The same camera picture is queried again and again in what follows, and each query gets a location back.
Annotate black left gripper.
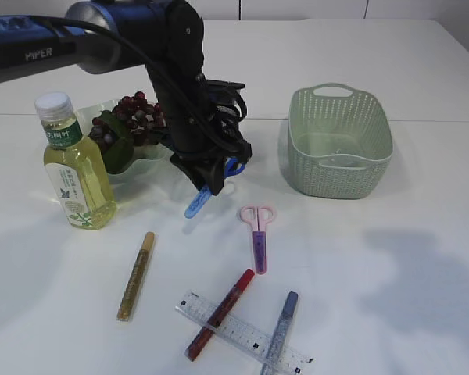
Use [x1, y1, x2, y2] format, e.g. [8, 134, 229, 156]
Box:
[162, 112, 252, 195]

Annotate blue scissors with sheath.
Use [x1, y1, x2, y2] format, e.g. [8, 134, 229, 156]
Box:
[184, 158, 245, 219]

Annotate pink scissors purple sheath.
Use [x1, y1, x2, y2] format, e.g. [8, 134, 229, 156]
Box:
[240, 205, 276, 275]

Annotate purple artificial grape bunch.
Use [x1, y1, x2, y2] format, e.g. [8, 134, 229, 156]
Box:
[88, 91, 166, 175]

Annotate yellow tea bottle green label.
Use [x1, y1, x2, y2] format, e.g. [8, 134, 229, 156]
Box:
[34, 92, 116, 230]

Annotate clear plastic ruler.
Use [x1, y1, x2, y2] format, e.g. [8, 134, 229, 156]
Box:
[175, 291, 313, 374]

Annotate clear plastic sheet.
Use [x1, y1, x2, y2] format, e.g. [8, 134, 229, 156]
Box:
[319, 155, 367, 169]

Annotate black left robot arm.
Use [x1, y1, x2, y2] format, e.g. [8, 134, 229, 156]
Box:
[0, 1, 252, 195]

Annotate pale green wavy glass plate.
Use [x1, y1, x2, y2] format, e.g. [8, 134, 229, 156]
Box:
[74, 98, 173, 184]

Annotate green plastic woven basket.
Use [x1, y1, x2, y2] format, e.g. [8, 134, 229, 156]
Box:
[288, 83, 393, 200]

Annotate gold glitter pen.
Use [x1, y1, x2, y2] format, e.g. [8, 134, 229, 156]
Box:
[116, 232, 155, 322]

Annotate red glitter pen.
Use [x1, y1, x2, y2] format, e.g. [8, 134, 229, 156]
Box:
[185, 269, 255, 362]

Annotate blue glitter pen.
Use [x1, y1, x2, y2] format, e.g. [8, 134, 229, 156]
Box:
[260, 291, 299, 375]

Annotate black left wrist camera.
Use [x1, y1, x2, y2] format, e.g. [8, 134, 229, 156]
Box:
[206, 79, 245, 96]

